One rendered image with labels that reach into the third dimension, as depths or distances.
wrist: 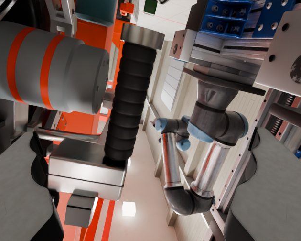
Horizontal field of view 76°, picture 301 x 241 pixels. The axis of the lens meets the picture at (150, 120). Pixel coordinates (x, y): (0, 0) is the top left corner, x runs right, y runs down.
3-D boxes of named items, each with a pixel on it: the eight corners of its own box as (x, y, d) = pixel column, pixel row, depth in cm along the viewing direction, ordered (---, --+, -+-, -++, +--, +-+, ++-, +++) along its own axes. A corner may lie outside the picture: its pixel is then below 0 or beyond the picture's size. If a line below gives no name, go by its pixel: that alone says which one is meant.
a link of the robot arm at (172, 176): (160, 217, 92) (152, 120, 108) (179, 214, 97) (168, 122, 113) (174, 220, 83) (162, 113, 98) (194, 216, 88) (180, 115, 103)
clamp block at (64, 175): (47, 155, 21) (44, 192, 23) (127, 169, 22) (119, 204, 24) (64, 136, 26) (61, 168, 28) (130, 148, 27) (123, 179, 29)
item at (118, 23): (81, 9, 235) (78, 39, 246) (123, 20, 241) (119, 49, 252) (85, 11, 250) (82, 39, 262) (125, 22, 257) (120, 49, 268)
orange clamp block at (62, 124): (29, 126, 58) (38, 136, 66) (56, 132, 59) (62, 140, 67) (38, 106, 61) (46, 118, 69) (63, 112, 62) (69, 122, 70)
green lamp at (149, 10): (145, -3, 61) (143, 11, 62) (157, 1, 61) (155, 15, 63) (145, 0, 65) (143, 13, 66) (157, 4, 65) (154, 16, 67)
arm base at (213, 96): (248, 92, 67) (237, 118, 70) (226, 82, 80) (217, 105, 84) (209, 82, 63) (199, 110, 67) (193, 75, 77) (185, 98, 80)
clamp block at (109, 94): (104, 91, 53) (101, 108, 55) (136, 98, 54) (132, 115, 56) (107, 87, 58) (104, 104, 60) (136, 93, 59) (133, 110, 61)
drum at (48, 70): (-52, 7, 27) (-42, 103, 31) (102, 47, 29) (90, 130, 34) (12, 20, 40) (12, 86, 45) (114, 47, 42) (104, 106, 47)
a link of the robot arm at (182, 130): (181, 119, 101) (175, 137, 105) (198, 120, 106) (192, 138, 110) (174, 113, 108) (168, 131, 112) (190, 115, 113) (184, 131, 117)
